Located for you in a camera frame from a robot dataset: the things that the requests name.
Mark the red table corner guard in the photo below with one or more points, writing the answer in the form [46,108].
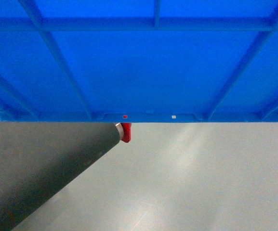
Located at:
[124,130]

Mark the large blue plastic crate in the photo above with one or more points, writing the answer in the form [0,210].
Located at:
[139,61]

